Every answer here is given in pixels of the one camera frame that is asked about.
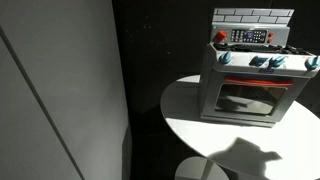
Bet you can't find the blue stove knob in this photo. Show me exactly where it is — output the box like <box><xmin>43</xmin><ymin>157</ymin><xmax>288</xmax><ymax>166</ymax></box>
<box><xmin>269</xmin><ymin>55</ymin><xmax>287</xmax><ymax>69</ymax></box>
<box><xmin>305</xmin><ymin>55</ymin><xmax>320</xmax><ymax>71</ymax></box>
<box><xmin>218</xmin><ymin>50</ymin><xmax>233</xmax><ymax>66</ymax></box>
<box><xmin>249</xmin><ymin>55</ymin><xmax>270</xmax><ymax>68</ymax></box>

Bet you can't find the grey toy stove oven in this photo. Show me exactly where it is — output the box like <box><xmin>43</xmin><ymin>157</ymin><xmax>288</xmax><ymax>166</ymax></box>
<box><xmin>198</xmin><ymin>7</ymin><xmax>320</xmax><ymax>129</ymax></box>

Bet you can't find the red oven door handle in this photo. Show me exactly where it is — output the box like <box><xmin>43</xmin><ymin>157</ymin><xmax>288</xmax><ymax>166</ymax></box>
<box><xmin>223</xmin><ymin>75</ymin><xmax>295</xmax><ymax>88</ymax></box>

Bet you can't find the large red stove knob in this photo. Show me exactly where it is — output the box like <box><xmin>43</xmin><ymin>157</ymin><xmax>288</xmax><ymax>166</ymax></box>
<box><xmin>213</xmin><ymin>30</ymin><xmax>228</xmax><ymax>43</ymax></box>

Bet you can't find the round white table base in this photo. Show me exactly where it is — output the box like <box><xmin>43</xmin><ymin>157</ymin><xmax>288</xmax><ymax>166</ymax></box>
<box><xmin>174</xmin><ymin>156</ymin><xmax>231</xmax><ymax>180</ymax></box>

